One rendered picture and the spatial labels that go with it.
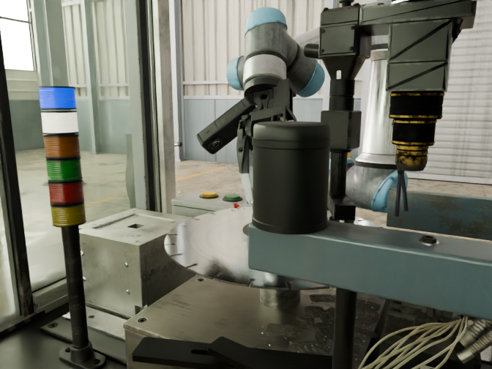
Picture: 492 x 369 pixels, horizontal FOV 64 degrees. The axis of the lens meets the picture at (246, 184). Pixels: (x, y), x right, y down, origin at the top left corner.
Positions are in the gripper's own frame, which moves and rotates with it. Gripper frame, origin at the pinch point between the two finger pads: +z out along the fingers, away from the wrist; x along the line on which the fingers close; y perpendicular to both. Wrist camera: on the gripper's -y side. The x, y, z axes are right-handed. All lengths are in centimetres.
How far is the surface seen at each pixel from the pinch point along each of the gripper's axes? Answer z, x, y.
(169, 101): -34.8, 15.7, -31.3
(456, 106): -285, 508, 69
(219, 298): 14.6, 0.3, -4.9
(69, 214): 4.8, -16.8, -19.5
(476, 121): -262, 520, 92
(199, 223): 3.4, -2.0, -7.9
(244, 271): 12.7, -12.4, 5.5
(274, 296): 14.3, 0.5, 4.0
